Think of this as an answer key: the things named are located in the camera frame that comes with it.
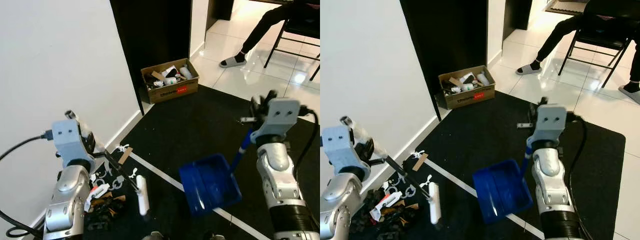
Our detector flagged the white brush with black handle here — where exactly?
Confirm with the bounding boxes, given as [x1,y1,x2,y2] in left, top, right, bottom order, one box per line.
[65,110,151,217]
[340,116,442,225]

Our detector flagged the blue plastic dustpan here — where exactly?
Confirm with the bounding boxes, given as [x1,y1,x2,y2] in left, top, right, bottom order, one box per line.
[179,129,254,217]
[472,137,535,225]

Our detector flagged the black floor rug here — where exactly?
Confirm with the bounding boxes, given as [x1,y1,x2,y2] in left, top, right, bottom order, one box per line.
[350,90,627,240]
[85,84,321,240]

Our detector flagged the grey slipper on foot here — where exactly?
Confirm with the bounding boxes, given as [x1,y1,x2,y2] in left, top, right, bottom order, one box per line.
[618,84,640,105]
[516,64,543,76]
[219,56,247,69]

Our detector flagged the person's black trouser leg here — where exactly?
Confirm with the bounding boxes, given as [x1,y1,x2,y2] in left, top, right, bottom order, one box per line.
[239,0,321,65]
[534,0,640,71]
[627,37,640,93]

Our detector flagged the black metal folding chair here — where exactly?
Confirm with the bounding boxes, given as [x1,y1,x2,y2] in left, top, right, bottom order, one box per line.
[263,17,321,82]
[557,20,633,89]

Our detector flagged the brown cardboard box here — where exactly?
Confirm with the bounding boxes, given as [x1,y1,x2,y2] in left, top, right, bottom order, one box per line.
[140,65,200,105]
[438,65,497,110]

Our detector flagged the black furniture base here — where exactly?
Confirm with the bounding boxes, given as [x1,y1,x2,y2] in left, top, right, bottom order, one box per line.
[502,0,533,42]
[206,0,236,32]

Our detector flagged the grey doormat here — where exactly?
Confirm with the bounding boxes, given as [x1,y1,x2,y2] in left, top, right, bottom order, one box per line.
[544,0,592,16]

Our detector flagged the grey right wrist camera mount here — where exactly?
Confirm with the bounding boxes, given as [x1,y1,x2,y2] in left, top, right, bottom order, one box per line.
[530,104,569,149]
[250,97,303,144]

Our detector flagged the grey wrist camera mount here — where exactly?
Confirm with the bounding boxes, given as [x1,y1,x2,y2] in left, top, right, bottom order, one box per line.
[530,104,569,149]
[321,126,359,171]
[51,119,86,163]
[250,97,303,144]

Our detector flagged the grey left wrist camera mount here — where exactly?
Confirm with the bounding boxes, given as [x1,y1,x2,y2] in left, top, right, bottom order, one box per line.
[321,126,359,171]
[51,119,86,163]

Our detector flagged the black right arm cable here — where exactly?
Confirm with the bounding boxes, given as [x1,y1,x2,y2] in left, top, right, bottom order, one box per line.
[566,114,588,211]
[295,109,321,181]

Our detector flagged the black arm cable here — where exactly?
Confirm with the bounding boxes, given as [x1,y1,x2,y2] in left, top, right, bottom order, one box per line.
[0,131,55,238]
[295,109,321,181]
[566,114,588,211]

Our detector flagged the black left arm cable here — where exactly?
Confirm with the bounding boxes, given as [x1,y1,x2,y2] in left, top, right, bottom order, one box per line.
[0,131,55,238]

